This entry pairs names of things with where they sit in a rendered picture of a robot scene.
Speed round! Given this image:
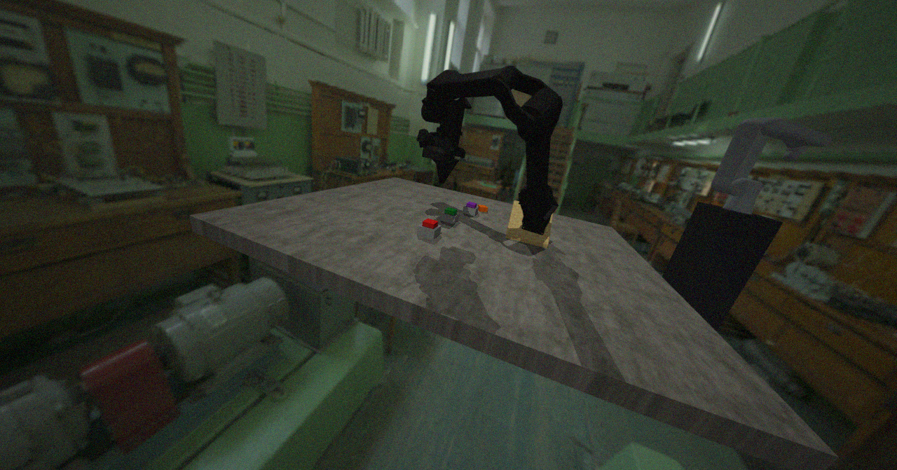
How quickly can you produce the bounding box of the red button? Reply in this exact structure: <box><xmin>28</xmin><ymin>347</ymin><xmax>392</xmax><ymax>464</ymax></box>
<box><xmin>417</xmin><ymin>219</ymin><xmax>441</xmax><ymax>240</ymax></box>

